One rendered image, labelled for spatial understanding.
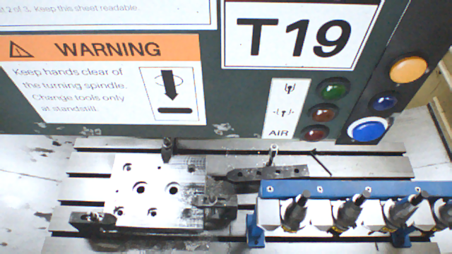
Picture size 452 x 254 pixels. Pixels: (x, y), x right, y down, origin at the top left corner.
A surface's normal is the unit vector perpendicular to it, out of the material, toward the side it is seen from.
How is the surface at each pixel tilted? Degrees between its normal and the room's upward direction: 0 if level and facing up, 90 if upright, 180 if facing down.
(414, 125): 24
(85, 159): 0
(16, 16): 90
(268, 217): 0
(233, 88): 90
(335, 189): 0
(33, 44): 90
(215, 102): 90
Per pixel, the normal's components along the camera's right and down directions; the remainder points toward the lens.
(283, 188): 0.00, -0.56
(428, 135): -0.41, -0.52
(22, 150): 0.40, -0.50
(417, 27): -0.02, 0.83
